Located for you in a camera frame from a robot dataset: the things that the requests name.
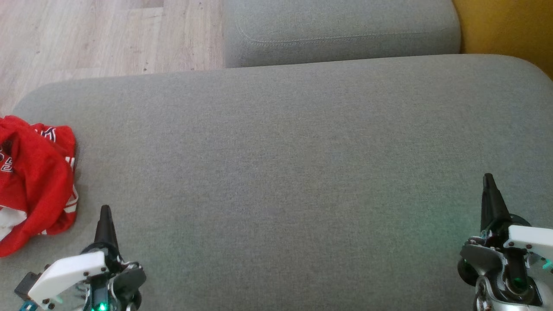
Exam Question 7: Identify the large grey sofa seat cushion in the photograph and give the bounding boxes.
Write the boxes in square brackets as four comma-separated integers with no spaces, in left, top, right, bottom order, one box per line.
[0,54,553,311]

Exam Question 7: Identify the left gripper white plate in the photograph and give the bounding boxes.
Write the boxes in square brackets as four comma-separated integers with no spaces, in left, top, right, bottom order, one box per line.
[28,205,147,311]

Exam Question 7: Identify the red basketball shorts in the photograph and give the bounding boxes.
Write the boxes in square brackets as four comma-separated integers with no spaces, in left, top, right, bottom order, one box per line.
[0,115,75,258]

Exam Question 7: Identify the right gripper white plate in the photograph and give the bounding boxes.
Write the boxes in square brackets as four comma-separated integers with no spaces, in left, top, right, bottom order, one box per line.
[458,173,553,304]

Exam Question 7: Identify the small grey sofa cushion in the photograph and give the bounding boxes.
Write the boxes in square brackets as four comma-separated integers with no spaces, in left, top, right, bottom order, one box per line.
[222,0,462,69]

